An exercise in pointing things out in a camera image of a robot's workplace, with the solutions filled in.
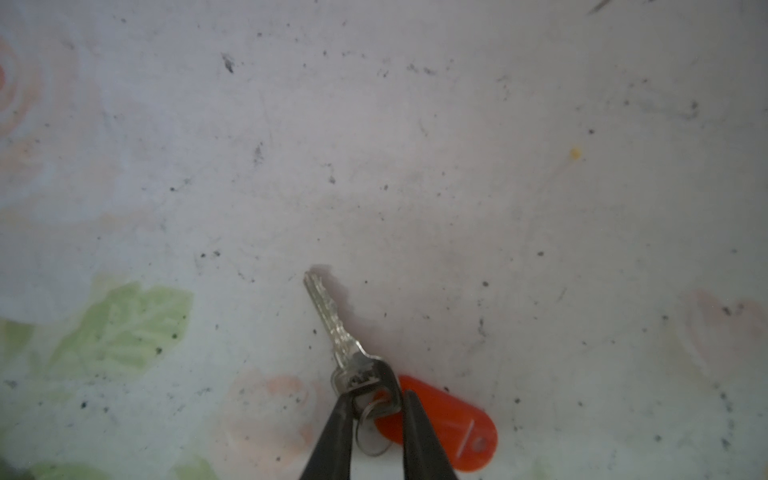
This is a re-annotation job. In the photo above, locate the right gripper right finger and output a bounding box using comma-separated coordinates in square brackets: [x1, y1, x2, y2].
[402, 390, 458, 480]

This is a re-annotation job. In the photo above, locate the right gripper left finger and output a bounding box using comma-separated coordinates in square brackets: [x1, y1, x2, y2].
[299, 394, 355, 480]

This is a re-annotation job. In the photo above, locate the key with red tag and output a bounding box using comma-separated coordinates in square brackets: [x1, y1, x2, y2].
[303, 270, 498, 476]

